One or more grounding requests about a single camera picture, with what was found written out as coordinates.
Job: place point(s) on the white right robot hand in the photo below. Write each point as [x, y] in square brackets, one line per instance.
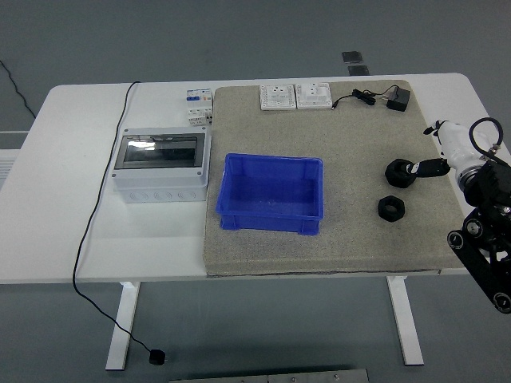
[455, 147]

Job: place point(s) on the black hex nut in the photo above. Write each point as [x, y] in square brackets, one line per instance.
[391, 207]
[395, 173]

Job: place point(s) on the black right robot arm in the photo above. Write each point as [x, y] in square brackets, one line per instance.
[489, 191]

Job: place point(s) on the blue plastic box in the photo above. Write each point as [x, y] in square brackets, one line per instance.
[271, 191]

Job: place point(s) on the grey electrical distribution box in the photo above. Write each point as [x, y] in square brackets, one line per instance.
[159, 179]

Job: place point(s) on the grey-brown mat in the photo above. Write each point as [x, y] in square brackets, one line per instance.
[359, 135]

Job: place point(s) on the dark floor plate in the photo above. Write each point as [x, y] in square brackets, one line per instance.
[352, 56]
[358, 70]

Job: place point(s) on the white socket panel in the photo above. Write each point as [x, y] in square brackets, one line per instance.
[277, 97]
[313, 95]

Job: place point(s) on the white table leg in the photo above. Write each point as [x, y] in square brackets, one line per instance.
[403, 319]
[127, 307]

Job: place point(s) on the white circuit breaker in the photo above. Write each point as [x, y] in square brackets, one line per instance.
[199, 116]

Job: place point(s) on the circuit breaker with blue label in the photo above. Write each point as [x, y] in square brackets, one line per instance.
[197, 97]

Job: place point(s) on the white floor fixture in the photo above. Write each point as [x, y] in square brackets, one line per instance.
[6, 167]

